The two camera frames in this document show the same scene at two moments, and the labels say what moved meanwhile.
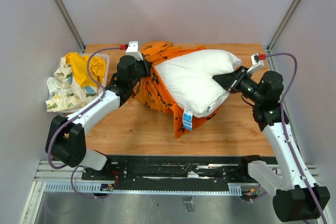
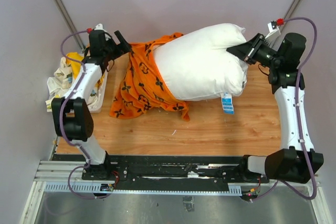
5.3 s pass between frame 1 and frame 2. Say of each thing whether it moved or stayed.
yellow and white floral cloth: stayed
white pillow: moved
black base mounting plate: stayed
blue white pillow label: moved
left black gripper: moved
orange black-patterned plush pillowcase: moved
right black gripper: moved
